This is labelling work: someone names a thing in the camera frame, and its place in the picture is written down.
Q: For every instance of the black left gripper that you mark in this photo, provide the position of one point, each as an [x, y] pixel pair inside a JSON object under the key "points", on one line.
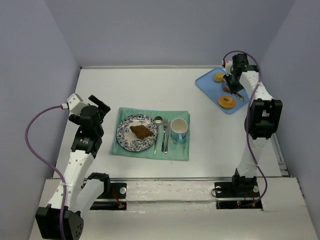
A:
{"points": [[100, 110]]}

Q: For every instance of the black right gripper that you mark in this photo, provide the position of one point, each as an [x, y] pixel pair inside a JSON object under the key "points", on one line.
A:
{"points": [[231, 83]]}

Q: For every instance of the orange bread wedge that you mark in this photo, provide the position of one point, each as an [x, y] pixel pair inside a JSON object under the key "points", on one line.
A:
{"points": [[226, 89]]}

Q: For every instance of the silver metal tongs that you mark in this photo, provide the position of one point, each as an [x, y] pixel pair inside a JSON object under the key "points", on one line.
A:
{"points": [[240, 97]]}

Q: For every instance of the dark brown croissant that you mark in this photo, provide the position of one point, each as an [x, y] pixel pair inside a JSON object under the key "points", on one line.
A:
{"points": [[141, 131]]}

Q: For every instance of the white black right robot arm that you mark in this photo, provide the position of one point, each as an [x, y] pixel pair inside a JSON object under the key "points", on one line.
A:
{"points": [[261, 121]]}

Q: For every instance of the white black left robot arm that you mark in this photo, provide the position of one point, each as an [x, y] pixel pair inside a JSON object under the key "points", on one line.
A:
{"points": [[62, 217]]}

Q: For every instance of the round yellow bun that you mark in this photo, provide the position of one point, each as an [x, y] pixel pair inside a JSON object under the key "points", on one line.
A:
{"points": [[218, 77]]}

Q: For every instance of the light blue plastic tray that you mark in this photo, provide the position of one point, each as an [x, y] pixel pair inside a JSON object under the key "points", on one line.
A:
{"points": [[214, 90]]}

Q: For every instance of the blue floral ceramic plate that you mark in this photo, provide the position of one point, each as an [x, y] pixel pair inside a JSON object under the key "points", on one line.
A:
{"points": [[128, 140]]}

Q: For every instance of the silver spoon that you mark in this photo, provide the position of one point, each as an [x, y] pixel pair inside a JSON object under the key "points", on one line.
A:
{"points": [[158, 121]]}

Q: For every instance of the silver fork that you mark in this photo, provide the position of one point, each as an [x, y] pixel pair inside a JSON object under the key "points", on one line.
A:
{"points": [[165, 126]]}

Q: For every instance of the silver knife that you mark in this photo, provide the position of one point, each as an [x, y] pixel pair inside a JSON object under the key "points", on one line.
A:
{"points": [[167, 134]]}

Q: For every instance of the green cloth placemat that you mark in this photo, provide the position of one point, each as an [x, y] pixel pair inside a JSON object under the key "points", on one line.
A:
{"points": [[177, 151]]}

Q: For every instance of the light blue mug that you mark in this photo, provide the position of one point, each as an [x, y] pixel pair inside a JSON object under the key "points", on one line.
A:
{"points": [[178, 129]]}

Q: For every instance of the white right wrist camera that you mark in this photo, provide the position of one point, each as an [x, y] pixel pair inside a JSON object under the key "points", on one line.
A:
{"points": [[228, 66]]}

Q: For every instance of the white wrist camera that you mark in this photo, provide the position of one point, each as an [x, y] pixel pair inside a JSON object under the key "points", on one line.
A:
{"points": [[75, 104], [228, 66]]}

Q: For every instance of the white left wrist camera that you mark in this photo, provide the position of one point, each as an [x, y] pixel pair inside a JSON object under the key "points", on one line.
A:
{"points": [[75, 104]]}

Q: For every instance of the glazed ring doughnut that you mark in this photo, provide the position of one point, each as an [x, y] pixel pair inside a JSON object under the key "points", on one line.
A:
{"points": [[226, 102]]}

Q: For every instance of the aluminium table rail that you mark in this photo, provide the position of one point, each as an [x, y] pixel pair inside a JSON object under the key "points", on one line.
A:
{"points": [[215, 179]]}

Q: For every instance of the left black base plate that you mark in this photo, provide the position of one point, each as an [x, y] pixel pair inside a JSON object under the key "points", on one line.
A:
{"points": [[112, 200]]}

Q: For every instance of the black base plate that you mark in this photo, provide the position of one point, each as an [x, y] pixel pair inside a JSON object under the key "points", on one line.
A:
{"points": [[112, 200], [230, 197]]}

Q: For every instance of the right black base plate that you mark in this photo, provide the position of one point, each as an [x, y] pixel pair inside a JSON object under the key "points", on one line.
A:
{"points": [[230, 197]]}

